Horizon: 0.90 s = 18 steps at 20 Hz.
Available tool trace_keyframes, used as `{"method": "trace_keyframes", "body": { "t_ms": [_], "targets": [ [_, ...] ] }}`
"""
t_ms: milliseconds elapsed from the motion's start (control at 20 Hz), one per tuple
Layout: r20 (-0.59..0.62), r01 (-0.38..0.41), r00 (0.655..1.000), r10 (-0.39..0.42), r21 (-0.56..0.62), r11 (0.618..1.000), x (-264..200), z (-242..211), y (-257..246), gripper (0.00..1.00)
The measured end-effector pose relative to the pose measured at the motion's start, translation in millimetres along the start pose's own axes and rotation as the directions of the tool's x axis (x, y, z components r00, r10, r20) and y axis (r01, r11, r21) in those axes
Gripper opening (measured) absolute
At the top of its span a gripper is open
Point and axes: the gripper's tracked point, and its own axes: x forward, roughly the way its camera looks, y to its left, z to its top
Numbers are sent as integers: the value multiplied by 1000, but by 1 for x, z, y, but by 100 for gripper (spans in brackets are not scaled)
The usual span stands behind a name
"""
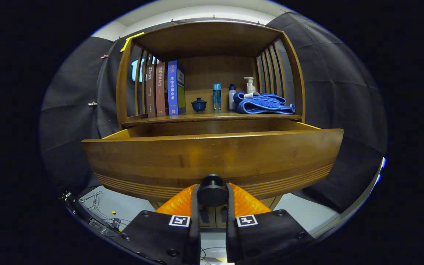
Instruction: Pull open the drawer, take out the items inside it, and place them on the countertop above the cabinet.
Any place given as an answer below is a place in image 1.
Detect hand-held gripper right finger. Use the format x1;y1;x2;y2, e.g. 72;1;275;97
225;183;316;265

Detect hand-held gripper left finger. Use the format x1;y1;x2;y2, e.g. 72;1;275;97
113;183;201;265

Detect black drawer knob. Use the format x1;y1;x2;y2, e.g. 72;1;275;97
197;174;229;207

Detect wooden drawer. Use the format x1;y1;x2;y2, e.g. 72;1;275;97
81;120;345;202

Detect wooden cabinet door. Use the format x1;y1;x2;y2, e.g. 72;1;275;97
200;206;215;229
215;206;227;229

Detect wooden countertop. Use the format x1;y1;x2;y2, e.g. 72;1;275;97
122;110;303;127

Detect wooden cabinet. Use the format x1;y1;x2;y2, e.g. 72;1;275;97
116;20;305;229

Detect blue folded towel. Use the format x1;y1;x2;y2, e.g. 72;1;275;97
233;91;296;115

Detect blue lidded teacup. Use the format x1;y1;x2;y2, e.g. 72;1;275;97
191;97;208;113

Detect dark brown book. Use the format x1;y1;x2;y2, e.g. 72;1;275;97
146;64;157;118

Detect reddish brown book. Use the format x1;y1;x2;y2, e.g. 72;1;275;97
155;63;168;117

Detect clear blue tall bottle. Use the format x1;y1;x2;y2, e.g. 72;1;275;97
213;83;222;112

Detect blue book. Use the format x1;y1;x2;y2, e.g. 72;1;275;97
167;60;187;116

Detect tangled thin cables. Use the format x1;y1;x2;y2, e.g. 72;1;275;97
78;191;131;227

